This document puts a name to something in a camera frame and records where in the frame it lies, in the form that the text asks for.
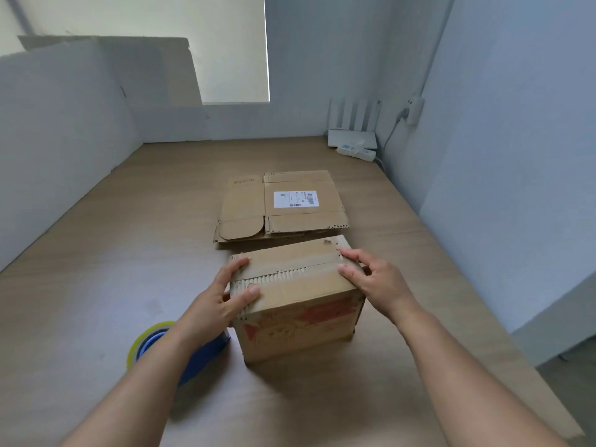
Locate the clear yellowish tape roll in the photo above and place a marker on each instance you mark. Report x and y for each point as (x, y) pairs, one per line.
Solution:
(132, 351)

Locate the bright window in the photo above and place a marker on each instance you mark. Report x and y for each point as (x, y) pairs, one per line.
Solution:
(223, 41)

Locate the blue tape dispenser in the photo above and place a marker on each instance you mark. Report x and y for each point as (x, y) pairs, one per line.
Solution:
(205, 358)

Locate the tuck-flap cardboard box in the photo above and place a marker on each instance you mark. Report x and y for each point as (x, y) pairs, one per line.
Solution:
(242, 204)

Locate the person's left hand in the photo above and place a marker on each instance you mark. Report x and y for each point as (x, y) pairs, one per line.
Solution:
(214, 309)

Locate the white router with antennas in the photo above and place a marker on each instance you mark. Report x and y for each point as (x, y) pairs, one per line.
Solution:
(351, 137)

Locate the person's right forearm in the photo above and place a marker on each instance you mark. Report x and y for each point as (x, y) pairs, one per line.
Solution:
(465, 386)

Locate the person's right hand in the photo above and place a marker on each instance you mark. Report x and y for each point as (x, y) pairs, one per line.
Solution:
(384, 286)

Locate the white power strip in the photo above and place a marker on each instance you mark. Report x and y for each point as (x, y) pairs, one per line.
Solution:
(365, 154)

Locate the person's left forearm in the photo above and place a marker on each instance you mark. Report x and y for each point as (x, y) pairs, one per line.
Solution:
(139, 395)

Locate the white-labelled cardboard box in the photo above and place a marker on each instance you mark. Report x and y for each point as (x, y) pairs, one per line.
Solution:
(298, 321)

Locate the stack of cardboard boxes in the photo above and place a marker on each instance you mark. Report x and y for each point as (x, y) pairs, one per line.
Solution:
(288, 236)

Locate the white foam partition board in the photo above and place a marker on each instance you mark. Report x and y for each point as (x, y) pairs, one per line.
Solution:
(56, 148)

